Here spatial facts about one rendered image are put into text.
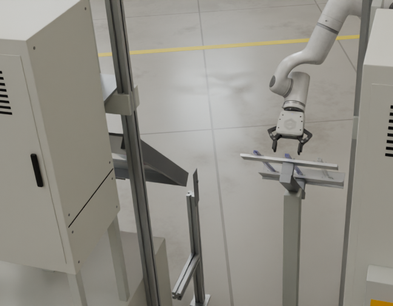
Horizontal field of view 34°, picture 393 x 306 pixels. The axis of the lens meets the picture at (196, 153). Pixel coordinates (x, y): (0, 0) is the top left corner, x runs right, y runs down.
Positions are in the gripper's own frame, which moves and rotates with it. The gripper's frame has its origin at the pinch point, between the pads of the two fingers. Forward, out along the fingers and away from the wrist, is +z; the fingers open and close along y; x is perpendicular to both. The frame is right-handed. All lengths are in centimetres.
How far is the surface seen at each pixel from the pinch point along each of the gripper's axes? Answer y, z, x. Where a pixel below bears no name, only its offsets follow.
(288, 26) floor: -66, -238, 301
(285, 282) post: 2, 42, 44
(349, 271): 30, 54, -68
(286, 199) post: 1.5, 16.2, 9.7
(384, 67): 34, 22, -110
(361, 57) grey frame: 27, -1, -73
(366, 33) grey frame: 27, -5, -78
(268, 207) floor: -26, -13, 132
